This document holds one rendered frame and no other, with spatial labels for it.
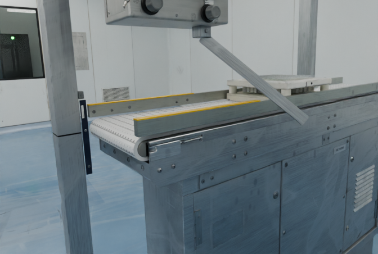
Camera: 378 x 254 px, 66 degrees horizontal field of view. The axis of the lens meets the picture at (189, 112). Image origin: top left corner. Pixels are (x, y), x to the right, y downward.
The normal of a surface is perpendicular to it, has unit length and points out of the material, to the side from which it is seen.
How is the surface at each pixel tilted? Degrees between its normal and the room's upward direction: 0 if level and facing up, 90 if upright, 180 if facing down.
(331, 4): 90
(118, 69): 90
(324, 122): 90
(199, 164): 90
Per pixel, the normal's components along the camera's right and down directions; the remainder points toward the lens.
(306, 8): -0.80, 0.13
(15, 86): 0.61, 0.12
